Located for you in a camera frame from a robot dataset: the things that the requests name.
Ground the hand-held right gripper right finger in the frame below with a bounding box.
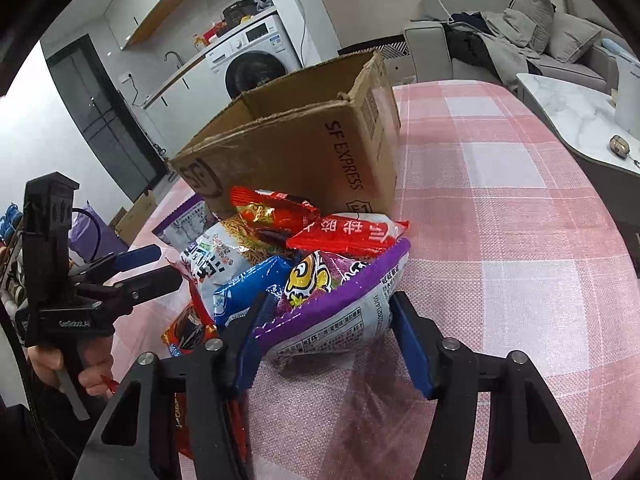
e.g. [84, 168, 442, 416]
[387, 290, 583, 480]

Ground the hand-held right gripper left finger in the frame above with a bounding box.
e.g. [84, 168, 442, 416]
[72, 290, 281, 480]

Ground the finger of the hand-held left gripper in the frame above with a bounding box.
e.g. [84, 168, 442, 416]
[75, 266, 183, 313]
[70, 244, 162, 281]

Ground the blue cookie packet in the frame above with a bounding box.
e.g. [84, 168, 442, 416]
[212, 255, 296, 328]

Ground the purple and white snack packet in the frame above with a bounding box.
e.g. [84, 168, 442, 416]
[151, 195, 221, 251]

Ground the dark red snack packet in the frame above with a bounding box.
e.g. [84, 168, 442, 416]
[160, 302, 251, 461]

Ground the white noodle snack packet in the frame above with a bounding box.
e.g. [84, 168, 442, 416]
[179, 217, 281, 311]

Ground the purple cartoon snack packet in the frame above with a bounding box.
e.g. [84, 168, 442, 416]
[254, 237, 412, 366]

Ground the red and gold cookie packet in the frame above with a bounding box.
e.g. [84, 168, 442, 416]
[230, 186, 322, 248]

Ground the red packet with white print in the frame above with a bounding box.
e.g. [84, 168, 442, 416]
[286, 212, 411, 261]

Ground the brown cardboard box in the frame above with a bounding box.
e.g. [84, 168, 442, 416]
[170, 49, 402, 221]

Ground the person's left hand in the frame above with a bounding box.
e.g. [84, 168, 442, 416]
[27, 337, 116, 398]

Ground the plain cardboard box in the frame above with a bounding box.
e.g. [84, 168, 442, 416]
[112, 190, 158, 243]

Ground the purple bag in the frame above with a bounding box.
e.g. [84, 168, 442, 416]
[67, 202, 126, 266]

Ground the dark door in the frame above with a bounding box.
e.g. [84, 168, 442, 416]
[45, 34, 166, 191]

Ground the pink plaid tablecloth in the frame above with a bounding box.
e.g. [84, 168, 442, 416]
[107, 80, 633, 480]

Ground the kitchen counter cabinet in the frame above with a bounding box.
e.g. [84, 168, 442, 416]
[142, 52, 228, 161]

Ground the white washing machine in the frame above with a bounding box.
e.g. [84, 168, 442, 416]
[204, 7, 306, 101]

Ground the black cooking pot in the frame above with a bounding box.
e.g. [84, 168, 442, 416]
[222, 0, 258, 26]

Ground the marble coffee table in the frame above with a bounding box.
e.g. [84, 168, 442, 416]
[515, 72, 640, 176]

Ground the black garment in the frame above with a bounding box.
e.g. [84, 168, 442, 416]
[445, 10, 501, 83]

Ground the grey jacket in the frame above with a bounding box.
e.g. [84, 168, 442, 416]
[482, 7, 546, 76]

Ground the grey sofa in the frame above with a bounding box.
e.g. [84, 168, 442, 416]
[404, 0, 626, 93]

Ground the white electric kettle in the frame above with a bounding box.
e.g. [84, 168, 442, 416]
[612, 55, 640, 133]

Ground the grey pillow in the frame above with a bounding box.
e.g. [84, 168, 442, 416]
[502, 0, 557, 56]
[547, 10, 603, 63]

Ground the black cable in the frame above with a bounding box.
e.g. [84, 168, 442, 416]
[72, 207, 132, 261]

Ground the small case with keychain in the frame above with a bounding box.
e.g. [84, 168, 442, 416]
[607, 134, 640, 166]

